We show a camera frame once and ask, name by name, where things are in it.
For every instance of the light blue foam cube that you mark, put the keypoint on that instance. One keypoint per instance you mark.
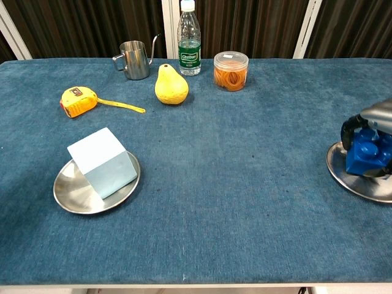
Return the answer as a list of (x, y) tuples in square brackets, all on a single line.
[(101, 159)]

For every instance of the black pleated curtain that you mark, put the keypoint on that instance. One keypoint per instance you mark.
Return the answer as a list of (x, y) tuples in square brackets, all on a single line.
[(355, 27), (76, 27), (254, 24), (4, 52)]

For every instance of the yellow tape measure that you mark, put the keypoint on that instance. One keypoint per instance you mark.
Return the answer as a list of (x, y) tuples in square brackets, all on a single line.
[(78, 102)]

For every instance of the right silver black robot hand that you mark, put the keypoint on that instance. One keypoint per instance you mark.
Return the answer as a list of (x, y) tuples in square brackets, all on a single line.
[(378, 118)]

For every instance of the round steel plate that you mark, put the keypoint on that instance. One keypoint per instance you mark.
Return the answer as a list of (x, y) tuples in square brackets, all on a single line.
[(355, 186), (72, 193)]

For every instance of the clear water bottle green label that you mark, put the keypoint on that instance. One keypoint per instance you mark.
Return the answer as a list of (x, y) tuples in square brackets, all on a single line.
[(189, 55)]

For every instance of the dark blue toy brick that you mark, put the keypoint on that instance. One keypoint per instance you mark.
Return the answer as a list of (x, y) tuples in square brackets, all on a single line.
[(366, 156)]

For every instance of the blue tablecloth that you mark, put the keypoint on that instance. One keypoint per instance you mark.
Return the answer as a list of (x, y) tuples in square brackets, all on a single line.
[(214, 183)]

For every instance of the steel gooseneck pitcher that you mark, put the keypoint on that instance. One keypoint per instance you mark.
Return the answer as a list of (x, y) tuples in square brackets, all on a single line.
[(136, 62)]

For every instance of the white frame post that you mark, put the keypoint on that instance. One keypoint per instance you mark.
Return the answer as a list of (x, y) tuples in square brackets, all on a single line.
[(15, 36), (306, 30), (170, 30)]

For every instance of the yellow toy pear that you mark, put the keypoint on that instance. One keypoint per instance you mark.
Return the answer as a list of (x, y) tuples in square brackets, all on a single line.
[(170, 88)]

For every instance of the clear jar of rubber bands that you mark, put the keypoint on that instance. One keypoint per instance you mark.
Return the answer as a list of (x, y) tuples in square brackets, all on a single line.
[(231, 76)]

